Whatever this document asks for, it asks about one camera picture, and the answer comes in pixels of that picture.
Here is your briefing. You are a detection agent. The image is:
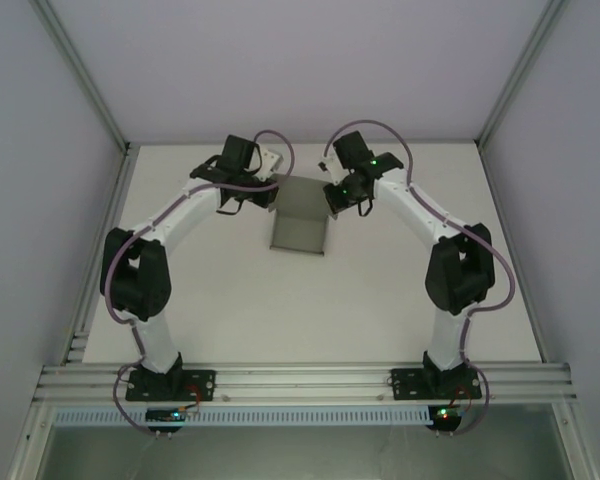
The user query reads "grey cardboard box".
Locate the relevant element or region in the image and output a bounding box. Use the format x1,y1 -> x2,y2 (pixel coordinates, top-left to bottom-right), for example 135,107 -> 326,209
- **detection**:
267,174 -> 342,259

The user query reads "black controller board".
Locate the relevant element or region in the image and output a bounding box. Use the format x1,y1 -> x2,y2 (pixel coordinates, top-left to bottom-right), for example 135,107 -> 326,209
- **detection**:
144,407 -> 187,440
426,404 -> 465,440

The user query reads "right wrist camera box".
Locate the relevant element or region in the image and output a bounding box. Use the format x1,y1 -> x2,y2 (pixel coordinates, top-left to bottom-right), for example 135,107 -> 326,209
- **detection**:
316,151 -> 342,185

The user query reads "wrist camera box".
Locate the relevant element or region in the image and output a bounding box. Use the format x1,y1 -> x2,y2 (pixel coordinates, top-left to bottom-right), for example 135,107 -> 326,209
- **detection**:
316,151 -> 342,185
255,143 -> 287,180

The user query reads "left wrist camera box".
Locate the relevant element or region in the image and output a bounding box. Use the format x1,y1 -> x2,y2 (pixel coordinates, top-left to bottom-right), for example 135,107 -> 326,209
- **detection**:
255,143 -> 287,180

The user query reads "aluminium table side rail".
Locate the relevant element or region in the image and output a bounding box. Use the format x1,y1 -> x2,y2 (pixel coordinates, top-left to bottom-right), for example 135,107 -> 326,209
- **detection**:
59,143 -> 140,366

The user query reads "aluminium frame post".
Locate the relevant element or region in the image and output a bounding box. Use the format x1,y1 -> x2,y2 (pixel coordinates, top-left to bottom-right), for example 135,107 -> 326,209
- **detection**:
472,0 -> 569,149
31,0 -> 133,151

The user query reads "aluminium mounting rail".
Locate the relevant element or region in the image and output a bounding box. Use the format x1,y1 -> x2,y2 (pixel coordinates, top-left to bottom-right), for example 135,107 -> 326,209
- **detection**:
32,360 -> 579,404

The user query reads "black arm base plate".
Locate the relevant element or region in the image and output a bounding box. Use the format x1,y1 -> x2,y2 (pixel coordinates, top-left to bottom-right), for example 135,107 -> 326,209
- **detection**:
390,367 -> 483,402
125,368 -> 216,402

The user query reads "slotted grey cable duct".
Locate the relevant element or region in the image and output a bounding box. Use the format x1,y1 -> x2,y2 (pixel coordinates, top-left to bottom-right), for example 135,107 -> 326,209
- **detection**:
52,405 -> 431,427

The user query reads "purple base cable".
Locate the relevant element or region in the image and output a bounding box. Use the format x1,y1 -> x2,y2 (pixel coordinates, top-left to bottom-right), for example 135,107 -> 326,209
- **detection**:
110,367 -> 154,437
437,372 -> 492,439

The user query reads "aluminium lower frame leg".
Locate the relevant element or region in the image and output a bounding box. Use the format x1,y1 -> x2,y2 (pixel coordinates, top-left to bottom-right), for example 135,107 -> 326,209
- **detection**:
554,399 -> 596,480
9,403 -> 56,480

